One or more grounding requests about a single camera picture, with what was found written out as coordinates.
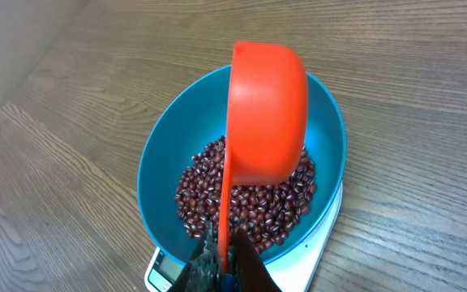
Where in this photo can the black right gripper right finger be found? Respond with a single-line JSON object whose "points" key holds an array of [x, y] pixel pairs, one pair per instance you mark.
{"points": [[250, 274]]}

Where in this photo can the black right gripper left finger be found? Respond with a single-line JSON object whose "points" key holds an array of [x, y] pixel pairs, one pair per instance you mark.
{"points": [[201, 272]]}

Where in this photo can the red scoop blue handle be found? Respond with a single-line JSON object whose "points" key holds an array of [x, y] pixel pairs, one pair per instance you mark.
{"points": [[266, 122]]}

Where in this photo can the white digital kitchen scale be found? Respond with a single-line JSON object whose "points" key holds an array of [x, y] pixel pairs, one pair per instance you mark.
{"points": [[292, 272]]}

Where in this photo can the red beans in bowl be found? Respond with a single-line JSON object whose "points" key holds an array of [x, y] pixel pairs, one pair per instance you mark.
{"points": [[267, 213]]}

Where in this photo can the teal blue bowl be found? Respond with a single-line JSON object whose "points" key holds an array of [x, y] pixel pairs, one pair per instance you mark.
{"points": [[198, 116]]}

